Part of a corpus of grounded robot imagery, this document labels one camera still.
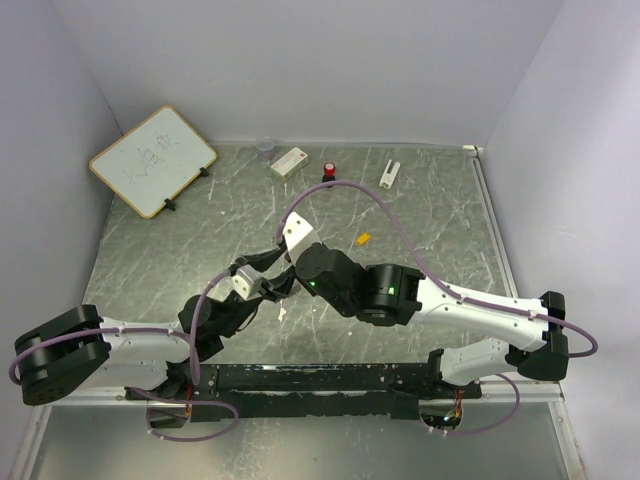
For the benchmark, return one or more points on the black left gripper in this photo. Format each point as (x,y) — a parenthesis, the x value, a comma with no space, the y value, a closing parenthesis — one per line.
(274,289)

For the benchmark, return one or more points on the yellow key tag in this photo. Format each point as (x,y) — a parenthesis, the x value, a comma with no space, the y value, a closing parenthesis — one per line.
(363,239)

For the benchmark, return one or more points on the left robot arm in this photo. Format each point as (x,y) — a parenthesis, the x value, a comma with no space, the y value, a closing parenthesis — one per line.
(81,349)

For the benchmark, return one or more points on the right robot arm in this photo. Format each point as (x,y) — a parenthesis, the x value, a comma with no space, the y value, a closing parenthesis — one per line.
(515,335)

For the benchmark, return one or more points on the white cardboard box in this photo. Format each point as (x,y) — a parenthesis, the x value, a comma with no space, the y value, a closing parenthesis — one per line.
(289,164)

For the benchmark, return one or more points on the red and black stamp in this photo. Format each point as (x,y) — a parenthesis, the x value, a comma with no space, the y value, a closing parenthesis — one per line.
(329,172)

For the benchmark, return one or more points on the small clear plastic cup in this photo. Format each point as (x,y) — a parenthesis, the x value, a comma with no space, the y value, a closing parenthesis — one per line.
(266,148)

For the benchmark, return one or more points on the white stapler remover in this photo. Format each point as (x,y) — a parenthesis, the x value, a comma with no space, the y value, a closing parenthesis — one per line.
(389,174)

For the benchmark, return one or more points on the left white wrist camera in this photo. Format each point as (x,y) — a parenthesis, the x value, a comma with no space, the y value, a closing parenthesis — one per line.
(246,282)

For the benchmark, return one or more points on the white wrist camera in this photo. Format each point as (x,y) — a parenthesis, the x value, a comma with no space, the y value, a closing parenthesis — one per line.
(299,235)
(246,282)

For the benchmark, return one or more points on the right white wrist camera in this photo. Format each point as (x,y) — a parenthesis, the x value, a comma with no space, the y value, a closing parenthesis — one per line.
(299,235)

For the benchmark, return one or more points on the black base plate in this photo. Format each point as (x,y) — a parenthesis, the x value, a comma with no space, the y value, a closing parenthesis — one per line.
(402,411)

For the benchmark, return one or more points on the white board with wooden frame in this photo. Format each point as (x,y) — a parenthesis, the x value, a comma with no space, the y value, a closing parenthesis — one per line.
(154,162)

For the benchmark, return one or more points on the aluminium rail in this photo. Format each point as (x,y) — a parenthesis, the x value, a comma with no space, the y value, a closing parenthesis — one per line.
(326,387)

